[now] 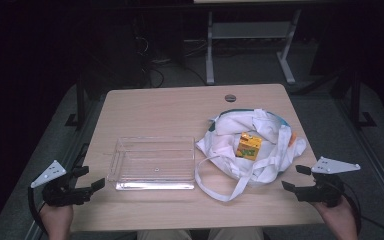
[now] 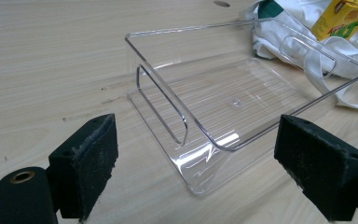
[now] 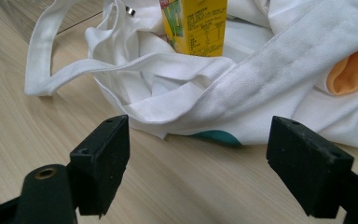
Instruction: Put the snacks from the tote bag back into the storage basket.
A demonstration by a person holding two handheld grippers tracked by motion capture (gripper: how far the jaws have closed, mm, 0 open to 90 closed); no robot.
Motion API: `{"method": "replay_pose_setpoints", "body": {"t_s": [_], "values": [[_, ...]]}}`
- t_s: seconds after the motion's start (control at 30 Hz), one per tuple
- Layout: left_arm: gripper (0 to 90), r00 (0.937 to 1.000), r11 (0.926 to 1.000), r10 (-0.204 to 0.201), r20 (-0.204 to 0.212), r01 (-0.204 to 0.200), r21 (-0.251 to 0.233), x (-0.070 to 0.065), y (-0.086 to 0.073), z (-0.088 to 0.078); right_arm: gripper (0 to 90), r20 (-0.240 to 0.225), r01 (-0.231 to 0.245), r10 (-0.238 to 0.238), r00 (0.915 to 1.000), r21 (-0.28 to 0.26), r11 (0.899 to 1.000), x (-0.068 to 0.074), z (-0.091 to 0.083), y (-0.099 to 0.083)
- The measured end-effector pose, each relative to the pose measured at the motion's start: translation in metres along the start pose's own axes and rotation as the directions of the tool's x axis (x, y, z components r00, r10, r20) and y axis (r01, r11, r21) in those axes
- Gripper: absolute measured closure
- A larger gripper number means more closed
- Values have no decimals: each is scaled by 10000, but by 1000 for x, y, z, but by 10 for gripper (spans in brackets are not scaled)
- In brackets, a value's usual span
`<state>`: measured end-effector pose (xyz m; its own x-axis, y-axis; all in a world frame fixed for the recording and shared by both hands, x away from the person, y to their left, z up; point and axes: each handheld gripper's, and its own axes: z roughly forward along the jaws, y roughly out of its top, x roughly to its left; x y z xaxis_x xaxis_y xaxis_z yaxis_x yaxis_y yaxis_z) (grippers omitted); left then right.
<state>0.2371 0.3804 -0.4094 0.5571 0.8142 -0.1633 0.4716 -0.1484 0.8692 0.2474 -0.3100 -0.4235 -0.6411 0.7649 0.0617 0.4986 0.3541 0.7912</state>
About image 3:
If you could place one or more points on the orange cloth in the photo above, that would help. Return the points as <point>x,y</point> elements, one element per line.
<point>352,73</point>

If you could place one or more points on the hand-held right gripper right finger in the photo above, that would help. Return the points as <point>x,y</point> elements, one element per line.
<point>307,169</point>

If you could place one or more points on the white canvas tote bag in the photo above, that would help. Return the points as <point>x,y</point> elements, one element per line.
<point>230,90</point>

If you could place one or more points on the yellow drink carton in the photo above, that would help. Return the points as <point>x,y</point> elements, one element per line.
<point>195,26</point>

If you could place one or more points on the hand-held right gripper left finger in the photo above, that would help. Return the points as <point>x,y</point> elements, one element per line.
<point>101,168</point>

